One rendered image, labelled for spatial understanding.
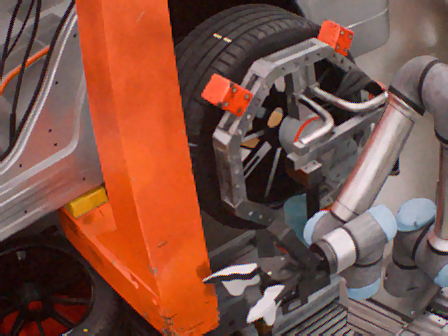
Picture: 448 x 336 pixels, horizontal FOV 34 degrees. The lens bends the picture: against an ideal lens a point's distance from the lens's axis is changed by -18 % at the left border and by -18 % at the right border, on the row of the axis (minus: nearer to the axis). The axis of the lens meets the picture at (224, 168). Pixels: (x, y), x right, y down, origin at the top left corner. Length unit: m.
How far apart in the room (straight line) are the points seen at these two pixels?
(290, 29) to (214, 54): 0.23
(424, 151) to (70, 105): 1.97
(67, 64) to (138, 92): 0.56
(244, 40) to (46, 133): 0.62
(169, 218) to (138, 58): 0.43
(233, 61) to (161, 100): 0.44
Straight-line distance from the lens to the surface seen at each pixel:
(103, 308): 2.42
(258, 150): 2.40
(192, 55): 2.28
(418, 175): 3.62
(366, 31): 2.99
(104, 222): 2.45
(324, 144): 2.11
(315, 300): 2.82
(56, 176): 2.37
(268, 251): 2.75
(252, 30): 2.25
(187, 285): 2.10
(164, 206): 1.93
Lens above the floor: 2.18
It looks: 36 degrees down
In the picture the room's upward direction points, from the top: 8 degrees counter-clockwise
